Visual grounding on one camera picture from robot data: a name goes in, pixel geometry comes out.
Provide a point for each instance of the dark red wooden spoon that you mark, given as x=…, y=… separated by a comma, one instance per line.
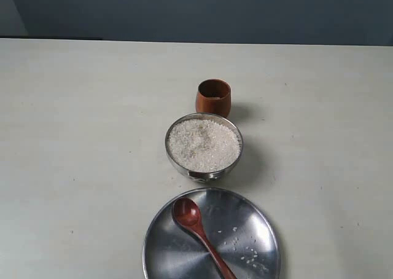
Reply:
x=187, y=215

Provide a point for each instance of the steel bowl of rice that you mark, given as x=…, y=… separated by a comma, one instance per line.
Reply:
x=203, y=146

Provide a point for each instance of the brown wooden cup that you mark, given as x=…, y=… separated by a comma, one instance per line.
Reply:
x=214, y=96

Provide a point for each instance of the round steel plate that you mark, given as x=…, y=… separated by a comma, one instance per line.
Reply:
x=238, y=230

